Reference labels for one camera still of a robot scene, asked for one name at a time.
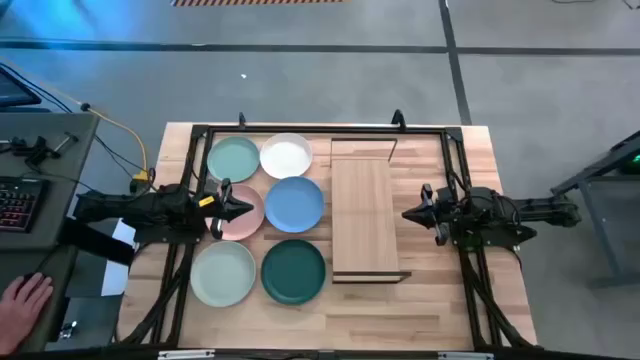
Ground black flat strap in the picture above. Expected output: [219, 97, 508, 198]
[57, 216, 137, 267]

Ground black box with green light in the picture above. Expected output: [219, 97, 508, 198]
[619, 148, 640, 176]

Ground person's hand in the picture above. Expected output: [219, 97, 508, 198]
[0, 272, 55, 357]

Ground black backlit keyboard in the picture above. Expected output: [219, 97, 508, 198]
[0, 175, 51, 234]

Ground yellow cable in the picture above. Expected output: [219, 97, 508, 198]
[80, 102, 152, 182]

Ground teal green plate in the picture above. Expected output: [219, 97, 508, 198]
[206, 135, 262, 184]

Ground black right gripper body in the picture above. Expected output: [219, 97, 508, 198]
[420, 183, 454, 248]

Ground dark grey desk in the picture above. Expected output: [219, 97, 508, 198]
[0, 112, 101, 352]

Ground white paper sheet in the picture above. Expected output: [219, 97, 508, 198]
[101, 218, 137, 297]

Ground pink plate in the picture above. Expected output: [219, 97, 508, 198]
[204, 183, 266, 242]

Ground black clamp tool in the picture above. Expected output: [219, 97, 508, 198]
[9, 130, 80, 167]

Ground black computer monitor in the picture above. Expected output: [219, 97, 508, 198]
[0, 67, 44, 109]

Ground dark green plate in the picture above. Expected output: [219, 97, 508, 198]
[260, 238, 327, 307]

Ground silver metal bracket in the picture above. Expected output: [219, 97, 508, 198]
[157, 349, 217, 360]
[438, 351, 496, 360]

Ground dark grey metal cart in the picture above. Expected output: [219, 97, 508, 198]
[549, 129, 640, 290]

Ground pale grey-green plate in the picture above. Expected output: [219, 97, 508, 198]
[189, 240, 258, 309]

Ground black cable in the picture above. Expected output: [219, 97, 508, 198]
[93, 133, 151, 177]

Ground black metal rig frame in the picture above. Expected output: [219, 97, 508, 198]
[114, 123, 539, 351]

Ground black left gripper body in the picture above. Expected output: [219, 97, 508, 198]
[197, 178, 237, 241]

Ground blue plate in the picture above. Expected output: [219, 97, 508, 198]
[263, 175, 326, 234]

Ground white plate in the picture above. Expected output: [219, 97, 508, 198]
[259, 132, 314, 180]

